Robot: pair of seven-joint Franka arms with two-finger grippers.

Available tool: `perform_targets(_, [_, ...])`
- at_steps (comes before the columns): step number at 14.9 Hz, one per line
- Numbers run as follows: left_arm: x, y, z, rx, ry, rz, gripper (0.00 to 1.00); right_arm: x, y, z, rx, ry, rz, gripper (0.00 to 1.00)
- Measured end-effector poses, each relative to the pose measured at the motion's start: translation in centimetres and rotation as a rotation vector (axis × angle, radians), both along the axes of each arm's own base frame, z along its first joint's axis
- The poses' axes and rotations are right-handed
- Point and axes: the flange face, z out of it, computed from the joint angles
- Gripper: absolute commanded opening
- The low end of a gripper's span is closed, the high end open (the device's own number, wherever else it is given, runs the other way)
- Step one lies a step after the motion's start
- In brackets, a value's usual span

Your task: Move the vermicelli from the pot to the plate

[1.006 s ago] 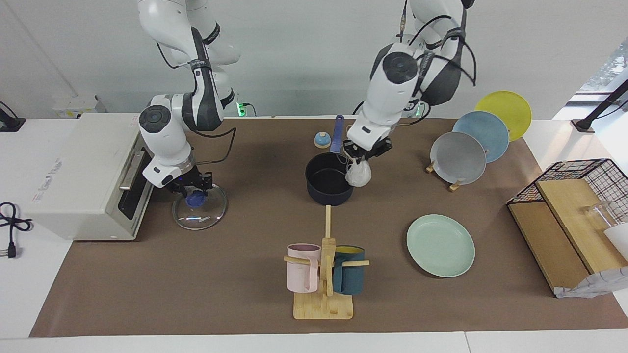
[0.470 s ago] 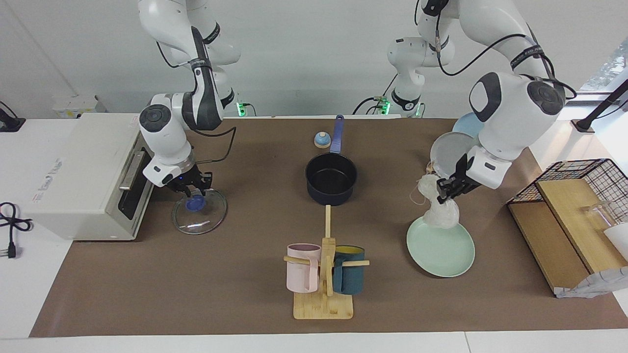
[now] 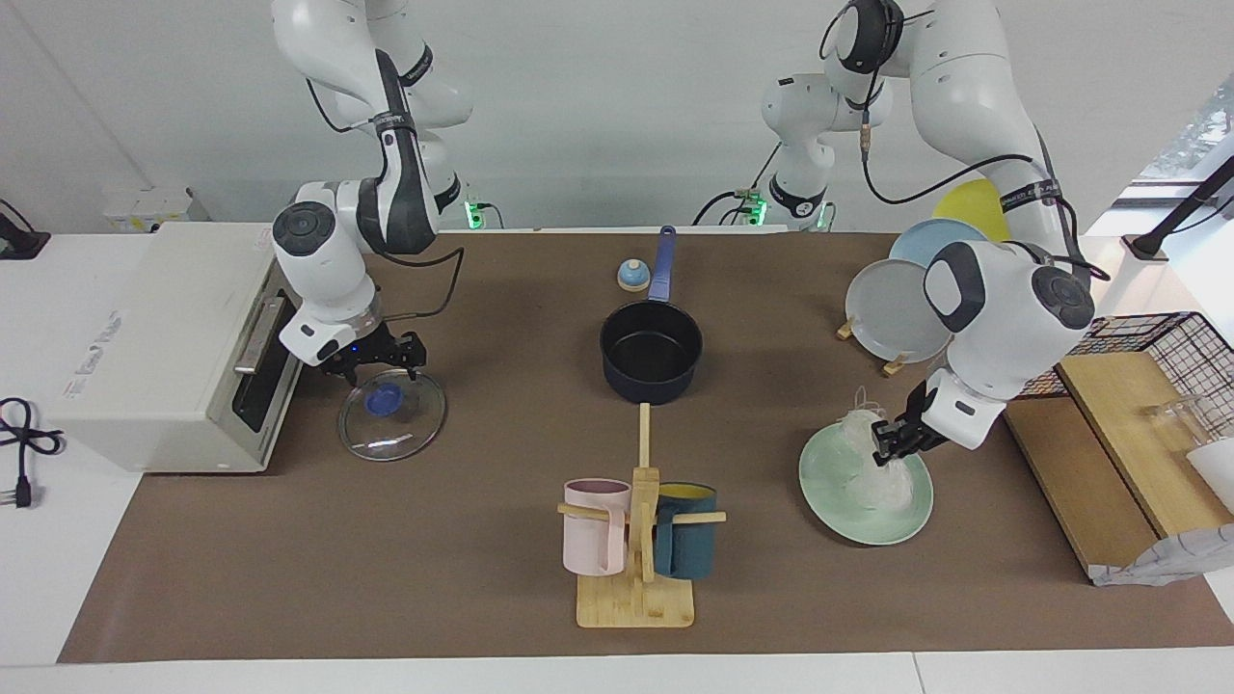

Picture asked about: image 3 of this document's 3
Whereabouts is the clear vermicelli packet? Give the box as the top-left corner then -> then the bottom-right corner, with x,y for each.
834,386 -> 917,513

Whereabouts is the glass lid with blue knob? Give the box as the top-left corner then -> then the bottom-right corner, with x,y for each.
337,368 -> 447,462

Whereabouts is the wooden plate rack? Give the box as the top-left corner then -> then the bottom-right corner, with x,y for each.
836,313 -> 909,378

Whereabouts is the mint green plate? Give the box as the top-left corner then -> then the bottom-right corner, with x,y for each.
798,421 -> 935,547

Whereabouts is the grey plate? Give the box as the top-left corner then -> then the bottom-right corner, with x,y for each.
845,258 -> 955,365

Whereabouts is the light blue plate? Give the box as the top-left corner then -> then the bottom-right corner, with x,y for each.
889,219 -> 994,271

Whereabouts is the yellow plate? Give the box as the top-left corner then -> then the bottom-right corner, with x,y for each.
932,178 -> 1011,243

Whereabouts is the brown table mat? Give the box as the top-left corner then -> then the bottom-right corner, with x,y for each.
58,231 -> 1234,664

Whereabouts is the white toaster oven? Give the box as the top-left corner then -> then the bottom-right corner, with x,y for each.
46,222 -> 329,475

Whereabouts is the bamboo two-tier shelf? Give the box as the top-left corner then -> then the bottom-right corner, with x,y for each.
998,352 -> 1234,579

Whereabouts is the dark teal mug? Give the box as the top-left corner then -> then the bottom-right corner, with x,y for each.
654,483 -> 718,580

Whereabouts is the dark blue saucepan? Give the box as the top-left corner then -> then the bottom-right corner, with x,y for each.
600,226 -> 704,405

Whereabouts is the pink mug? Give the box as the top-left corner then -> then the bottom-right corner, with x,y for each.
563,479 -> 631,577

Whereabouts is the clear glass cup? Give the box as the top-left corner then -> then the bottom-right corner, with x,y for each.
1142,393 -> 1220,446

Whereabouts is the grey patterned cloth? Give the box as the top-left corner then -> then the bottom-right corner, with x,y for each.
1089,525 -> 1234,587

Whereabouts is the wooden mug tree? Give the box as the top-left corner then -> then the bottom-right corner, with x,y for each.
556,403 -> 727,629

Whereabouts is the white cup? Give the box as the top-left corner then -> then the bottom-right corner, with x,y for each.
1186,439 -> 1234,512

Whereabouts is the black clamp stand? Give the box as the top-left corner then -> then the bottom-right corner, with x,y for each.
1123,154 -> 1234,261

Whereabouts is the black desk clamp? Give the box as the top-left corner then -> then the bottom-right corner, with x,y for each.
0,200 -> 51,261

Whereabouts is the white wall socket box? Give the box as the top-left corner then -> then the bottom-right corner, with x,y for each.
103,188 -> 194,233

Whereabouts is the black left arm base cable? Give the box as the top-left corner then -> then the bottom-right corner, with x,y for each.
692,145 -> 784,228

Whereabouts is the black wire basket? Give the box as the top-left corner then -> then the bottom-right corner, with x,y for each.
1020,311 -> 1234,440

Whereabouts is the black power cable with plug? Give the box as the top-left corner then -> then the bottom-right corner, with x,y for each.
0,397 -> 65,510

